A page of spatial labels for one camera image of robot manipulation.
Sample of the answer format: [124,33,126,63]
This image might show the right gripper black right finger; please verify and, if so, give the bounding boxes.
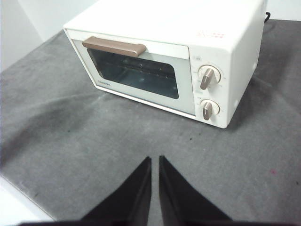
[158,155,232,222]

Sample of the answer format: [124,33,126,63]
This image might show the large tan oven knob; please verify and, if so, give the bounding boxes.
[197,65,222,90]

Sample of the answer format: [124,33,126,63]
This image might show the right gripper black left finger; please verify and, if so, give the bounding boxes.
[82,156,152,222]

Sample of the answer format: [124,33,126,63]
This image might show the white Toshiba toaster oven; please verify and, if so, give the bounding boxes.
[63,0,270,129]

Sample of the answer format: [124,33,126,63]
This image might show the small tan oven knob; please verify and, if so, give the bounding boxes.
[199,99,221,121]

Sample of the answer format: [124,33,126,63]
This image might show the oven door with tan handle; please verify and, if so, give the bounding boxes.
[64,28,196,116]

